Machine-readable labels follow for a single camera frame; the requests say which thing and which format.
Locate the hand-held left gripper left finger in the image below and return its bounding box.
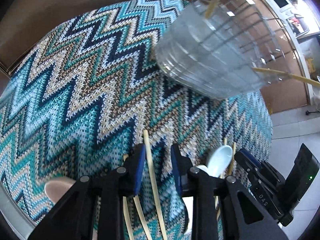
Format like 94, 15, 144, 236
29, 144, 147, 240

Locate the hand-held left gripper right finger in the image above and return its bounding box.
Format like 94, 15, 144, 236
171, 144, 290, 240

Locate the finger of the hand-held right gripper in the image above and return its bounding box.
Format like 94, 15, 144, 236
260, 160, 287, 189
236, 149, 264, 183

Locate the pink ceramic spoon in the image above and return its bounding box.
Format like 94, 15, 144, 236
44, 177, 77, 203

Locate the clear wire-framed utensil holder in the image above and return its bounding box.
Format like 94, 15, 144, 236
154, 0, 287, 99

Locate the zigzag knitted table mat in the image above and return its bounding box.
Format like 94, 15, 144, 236
0, 0, 273, 240

